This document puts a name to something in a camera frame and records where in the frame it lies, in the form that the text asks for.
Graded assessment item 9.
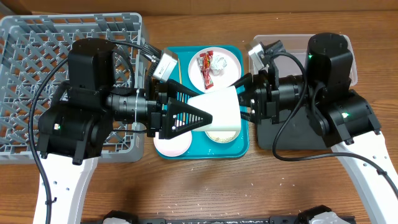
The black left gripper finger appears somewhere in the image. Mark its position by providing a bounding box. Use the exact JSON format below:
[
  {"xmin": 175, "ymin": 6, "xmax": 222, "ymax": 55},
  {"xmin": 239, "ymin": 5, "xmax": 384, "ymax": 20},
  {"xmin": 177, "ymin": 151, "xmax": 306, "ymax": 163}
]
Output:
[
  {"xmin": 159, "ymin": 98, "xmax": 213, "ymax": 139},
  {"xmin": 166, "ymin": 80, "xmax": 199, "ymax": 103}
]

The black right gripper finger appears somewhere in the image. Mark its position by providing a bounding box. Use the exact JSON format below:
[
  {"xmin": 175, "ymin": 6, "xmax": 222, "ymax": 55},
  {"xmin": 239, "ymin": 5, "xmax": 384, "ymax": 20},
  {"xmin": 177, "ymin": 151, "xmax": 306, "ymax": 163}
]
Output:
[
  {"xmin": 232, "ymin": 73, "xmax": 253, "ymax": 93},
  {"xmin": 240, "ymin": 106, "xmax": 258, "ymax": 123}
]

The large white plate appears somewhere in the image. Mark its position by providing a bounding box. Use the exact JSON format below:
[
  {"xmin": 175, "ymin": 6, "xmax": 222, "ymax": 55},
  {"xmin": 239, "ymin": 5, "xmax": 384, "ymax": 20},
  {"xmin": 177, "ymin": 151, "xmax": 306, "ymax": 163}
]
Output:
[{"xmin": 188, "ymin": 45, "xmax": 243, "ymax": 93}]

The small pink-white plate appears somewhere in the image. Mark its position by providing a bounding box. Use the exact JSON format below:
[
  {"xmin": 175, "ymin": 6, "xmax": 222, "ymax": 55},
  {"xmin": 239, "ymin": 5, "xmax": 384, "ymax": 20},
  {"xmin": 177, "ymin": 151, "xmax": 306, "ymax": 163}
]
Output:
[{"xmin": 154, "ymin": 131, "xmax": 192, "ymax": 157}]

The white cup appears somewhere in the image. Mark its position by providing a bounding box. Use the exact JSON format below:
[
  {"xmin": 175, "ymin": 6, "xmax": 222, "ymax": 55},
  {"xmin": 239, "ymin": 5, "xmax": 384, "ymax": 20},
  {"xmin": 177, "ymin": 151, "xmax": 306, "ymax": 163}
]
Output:
[{"xmin": 187, "ymin": 86, "xmax": 241, "ymax": 131}]

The wooden chopstick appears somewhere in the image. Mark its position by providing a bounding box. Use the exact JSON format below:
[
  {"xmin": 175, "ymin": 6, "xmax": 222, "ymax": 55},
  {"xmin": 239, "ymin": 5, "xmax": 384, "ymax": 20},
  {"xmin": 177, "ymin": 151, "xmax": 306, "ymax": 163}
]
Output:
[{"xmin": 178, "ymin": 59, "xmax": 185, "ymax": 122}]

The white tissue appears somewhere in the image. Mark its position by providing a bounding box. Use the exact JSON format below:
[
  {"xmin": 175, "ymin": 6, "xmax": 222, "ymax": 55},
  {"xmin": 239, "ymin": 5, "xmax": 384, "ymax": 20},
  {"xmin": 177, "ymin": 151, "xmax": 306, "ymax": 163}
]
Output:
[{"xmin": 210, "ymin": 55, "xmax": 228, "ymax": 76}]

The grey bowl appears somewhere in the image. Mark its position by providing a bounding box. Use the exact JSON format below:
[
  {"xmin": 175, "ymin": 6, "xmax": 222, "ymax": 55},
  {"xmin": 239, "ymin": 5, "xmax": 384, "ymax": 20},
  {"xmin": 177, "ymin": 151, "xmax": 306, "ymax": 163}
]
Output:
[{"xmin": 203, "ymin": 106, "xmax": 243, "ymax": 144}]

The red snack wrapper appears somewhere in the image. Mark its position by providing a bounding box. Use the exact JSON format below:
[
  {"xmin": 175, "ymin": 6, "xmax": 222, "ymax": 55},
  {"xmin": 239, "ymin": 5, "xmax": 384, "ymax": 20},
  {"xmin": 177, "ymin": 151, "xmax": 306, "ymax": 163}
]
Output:
[{"xmin": 197, "ymin": 50, "xmax": 213, "ymax": 90}]

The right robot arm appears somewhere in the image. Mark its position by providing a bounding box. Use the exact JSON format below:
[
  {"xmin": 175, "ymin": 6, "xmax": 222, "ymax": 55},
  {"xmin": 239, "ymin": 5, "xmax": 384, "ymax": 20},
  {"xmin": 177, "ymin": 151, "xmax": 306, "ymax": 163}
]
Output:
[{"xmin": 234, "ymin": 32, "xmax": 397, "ymax": 223}]

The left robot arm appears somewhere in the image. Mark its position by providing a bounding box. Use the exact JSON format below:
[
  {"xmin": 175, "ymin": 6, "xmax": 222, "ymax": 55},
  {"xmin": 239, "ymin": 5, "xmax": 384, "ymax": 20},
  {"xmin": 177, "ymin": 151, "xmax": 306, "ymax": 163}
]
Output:
[{"xmin": 28, "ymin": 38, "xmax": 213, "ymax": 223}]

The black waste tray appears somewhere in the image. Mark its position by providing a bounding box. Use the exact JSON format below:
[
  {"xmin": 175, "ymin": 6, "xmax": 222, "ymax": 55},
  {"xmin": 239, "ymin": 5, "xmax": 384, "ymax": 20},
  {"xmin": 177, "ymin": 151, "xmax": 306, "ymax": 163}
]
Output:
[{"xmin": 256, "ymin": 103, "xmax": 329, "ymax": 151}]

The clear plastic waste bin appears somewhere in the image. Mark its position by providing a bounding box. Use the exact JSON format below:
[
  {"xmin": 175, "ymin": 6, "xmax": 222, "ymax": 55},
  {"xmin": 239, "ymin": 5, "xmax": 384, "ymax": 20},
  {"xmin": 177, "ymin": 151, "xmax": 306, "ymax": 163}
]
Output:
[{"xmin": 248, "ymin": 34, "xmax": 358, "ymax": 86}]

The teal serving tray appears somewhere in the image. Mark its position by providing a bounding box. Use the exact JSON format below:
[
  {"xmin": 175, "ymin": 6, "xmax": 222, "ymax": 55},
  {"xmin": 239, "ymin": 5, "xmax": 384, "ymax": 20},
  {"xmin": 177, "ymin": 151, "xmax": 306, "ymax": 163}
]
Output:
[{"xmin": 168, "ymin": 45, "xmax": 249, "ymax": 160}]

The grey dish rack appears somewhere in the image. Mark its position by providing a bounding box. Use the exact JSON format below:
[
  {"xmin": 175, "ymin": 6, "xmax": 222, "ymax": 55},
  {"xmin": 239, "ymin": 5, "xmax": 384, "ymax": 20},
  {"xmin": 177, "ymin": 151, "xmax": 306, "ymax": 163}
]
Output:
[{"xmin": 1, "ymin": 12, "xmax": 149, "ymax": 165}]

